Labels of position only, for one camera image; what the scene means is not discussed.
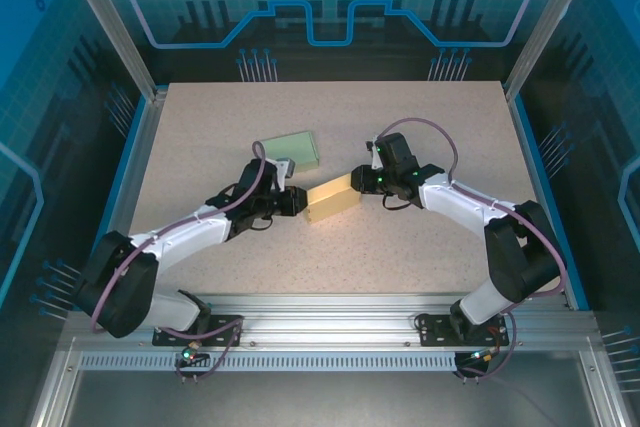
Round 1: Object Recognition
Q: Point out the green paper box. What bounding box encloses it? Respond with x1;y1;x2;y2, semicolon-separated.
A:
249;129;323;174

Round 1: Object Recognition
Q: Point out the yellow paper box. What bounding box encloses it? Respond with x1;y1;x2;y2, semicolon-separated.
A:
301;172;362;224

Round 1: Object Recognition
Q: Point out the blue side trim strip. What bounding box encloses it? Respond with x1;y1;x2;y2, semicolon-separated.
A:
82;91;154;268
507;94;590;309

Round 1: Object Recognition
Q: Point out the small connector with green light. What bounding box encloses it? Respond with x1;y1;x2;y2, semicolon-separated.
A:
457;349;494;366
175;344;209;367

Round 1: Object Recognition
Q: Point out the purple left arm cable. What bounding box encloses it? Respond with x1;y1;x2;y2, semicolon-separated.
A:
89;140;281;384

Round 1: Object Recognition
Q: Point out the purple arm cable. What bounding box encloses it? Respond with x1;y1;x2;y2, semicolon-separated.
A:
374;117;569;384
89;140;281;384

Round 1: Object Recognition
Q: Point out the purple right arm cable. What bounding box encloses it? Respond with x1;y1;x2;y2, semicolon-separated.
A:
374;117;569;384

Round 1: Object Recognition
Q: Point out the aluminium mounting rail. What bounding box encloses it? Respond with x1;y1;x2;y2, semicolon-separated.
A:
64;291;601;352

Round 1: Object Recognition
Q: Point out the slotted grey cable duct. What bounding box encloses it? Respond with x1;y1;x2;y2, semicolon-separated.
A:
79;352;459;372

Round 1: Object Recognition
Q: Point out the aluminium frame post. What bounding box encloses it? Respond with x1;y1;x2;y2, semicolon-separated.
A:
53;0;170;102
502;0;604;102

